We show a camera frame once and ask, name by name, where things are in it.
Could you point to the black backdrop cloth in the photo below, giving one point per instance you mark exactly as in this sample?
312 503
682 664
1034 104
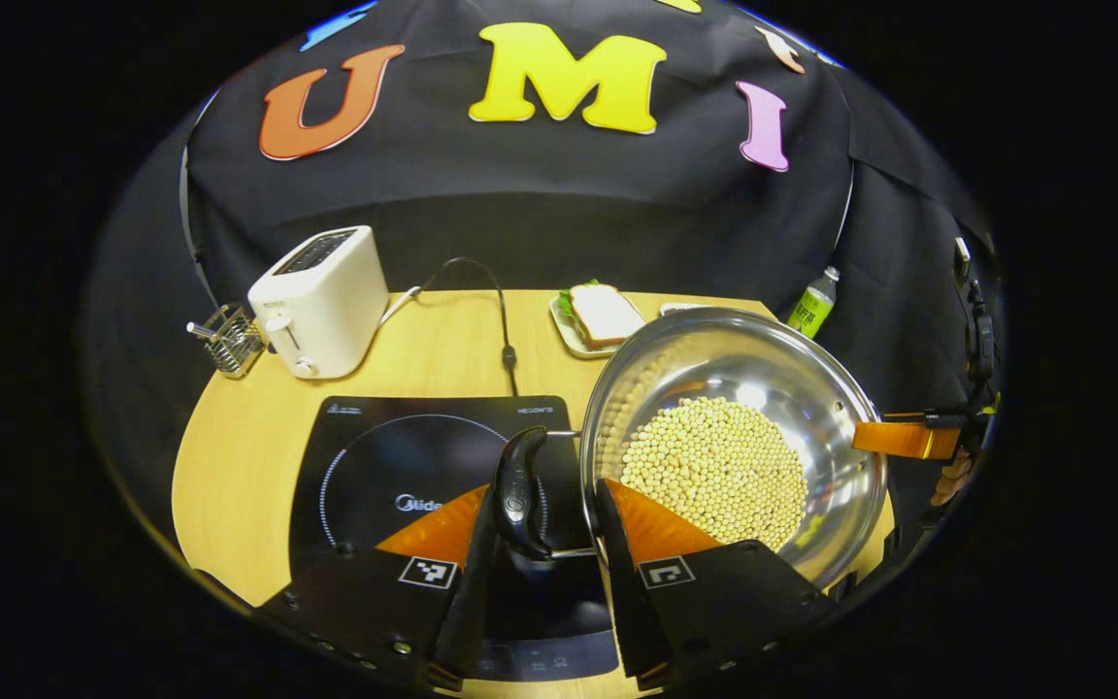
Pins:
520 214

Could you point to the white divided dish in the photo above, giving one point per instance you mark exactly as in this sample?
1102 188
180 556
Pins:
680 309

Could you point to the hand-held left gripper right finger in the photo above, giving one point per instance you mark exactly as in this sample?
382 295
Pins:
622 602

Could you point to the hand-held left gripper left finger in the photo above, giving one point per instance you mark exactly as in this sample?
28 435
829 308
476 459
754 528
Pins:
467 612

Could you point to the black induction cooktop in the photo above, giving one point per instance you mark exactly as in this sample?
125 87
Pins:
384 466

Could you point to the sandwich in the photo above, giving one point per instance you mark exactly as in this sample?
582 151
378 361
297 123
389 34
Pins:
606 316

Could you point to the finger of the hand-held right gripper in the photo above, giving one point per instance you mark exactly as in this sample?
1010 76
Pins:
899 439

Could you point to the green label plastic bottle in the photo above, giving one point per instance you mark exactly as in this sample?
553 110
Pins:
813 306

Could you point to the pile of soybeans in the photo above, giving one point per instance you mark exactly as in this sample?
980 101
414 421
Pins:
714 476

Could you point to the white sandwich plate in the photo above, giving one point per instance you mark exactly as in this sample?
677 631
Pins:
564 330

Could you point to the white toaster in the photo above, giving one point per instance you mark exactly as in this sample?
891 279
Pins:
326 301

